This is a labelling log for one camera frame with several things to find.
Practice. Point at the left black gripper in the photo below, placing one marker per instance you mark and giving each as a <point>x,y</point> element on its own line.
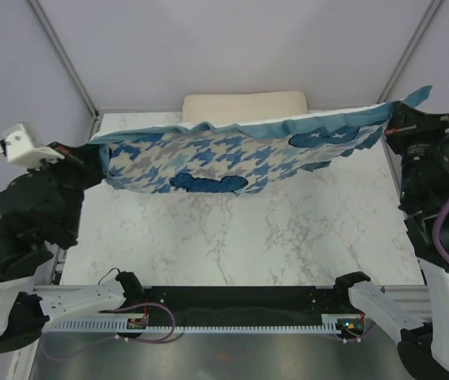
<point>89,157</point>

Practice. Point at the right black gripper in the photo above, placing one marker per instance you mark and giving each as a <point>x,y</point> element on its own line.
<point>407,121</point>

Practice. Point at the blue frilled white pillowcase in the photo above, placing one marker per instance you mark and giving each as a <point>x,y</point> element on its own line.
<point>237,158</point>

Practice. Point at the cream white pillow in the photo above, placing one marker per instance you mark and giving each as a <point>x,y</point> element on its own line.
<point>237,108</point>

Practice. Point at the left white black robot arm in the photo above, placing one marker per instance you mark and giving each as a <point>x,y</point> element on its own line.
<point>24,315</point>

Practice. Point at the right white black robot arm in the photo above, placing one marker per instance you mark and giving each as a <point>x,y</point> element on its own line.
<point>423,346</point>

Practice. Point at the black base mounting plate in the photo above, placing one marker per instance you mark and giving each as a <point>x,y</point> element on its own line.
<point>246,304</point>

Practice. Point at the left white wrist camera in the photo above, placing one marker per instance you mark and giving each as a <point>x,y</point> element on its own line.
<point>21,147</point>

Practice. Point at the left aluminium frame post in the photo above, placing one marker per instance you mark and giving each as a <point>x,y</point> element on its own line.
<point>61,53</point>

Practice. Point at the aluminium frame post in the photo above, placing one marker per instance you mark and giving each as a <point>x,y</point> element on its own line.
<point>423,26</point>
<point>61,53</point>

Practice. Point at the right aluminium frame post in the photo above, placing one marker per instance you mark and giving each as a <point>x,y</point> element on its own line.
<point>423,26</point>

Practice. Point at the aluminium front frame rail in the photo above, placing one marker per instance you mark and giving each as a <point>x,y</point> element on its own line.
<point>413,298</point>

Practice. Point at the white slotted cable duct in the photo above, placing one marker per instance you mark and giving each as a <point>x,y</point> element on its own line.
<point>106,323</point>

